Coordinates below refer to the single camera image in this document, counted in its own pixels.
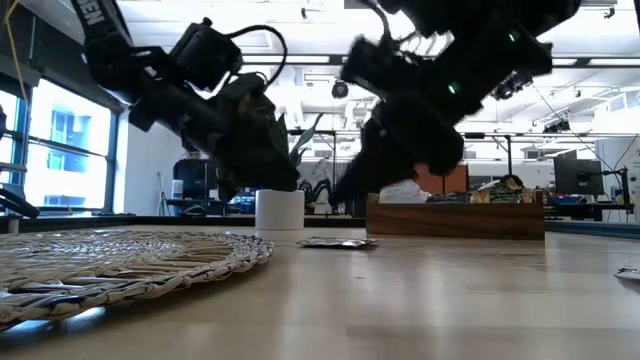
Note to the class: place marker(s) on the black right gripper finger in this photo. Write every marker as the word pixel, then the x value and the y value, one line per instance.
pixel 360 175
pixel 390 172

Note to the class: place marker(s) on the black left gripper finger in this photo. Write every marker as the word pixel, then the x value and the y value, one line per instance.
pixel 277 165
pixel 240 170

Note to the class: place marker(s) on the wooden tea box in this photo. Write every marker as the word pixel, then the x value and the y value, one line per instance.
pixel 450 222

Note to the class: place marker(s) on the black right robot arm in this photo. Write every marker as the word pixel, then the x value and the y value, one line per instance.
pixel 490 50

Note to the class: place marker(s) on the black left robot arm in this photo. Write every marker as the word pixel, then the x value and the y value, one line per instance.
pixel 110 65

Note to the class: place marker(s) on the person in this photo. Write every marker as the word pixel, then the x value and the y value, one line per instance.
pixel 192 154

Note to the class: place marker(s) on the snake plant in white pot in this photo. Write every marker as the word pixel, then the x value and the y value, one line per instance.
pixel 280 210

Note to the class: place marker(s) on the black background monitor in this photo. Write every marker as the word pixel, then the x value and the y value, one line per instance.
pixel 577 177
pixel 195 177

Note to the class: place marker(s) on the orange room divider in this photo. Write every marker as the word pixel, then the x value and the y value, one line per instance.
pixel 452 186

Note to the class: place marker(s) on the white canister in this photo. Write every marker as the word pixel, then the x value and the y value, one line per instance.
pixel 177 190

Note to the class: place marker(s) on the large window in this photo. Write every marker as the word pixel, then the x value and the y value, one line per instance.
pixel 70 150

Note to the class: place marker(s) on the round woven placemat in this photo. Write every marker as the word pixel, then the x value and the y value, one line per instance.
pixel 100 270

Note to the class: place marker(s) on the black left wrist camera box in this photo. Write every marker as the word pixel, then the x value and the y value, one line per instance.
pixel 205 55

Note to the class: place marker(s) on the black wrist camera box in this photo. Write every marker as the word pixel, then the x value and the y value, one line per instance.
pixel 375 65
pixel 205 55

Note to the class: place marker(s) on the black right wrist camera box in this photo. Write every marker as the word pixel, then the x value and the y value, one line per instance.
pixel 375 65

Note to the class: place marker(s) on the black ceiling camera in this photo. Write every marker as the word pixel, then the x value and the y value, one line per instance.
pixel 507 90
pixel 340 90

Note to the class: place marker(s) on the black metal table frame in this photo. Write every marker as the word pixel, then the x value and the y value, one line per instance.
pixel 150 220

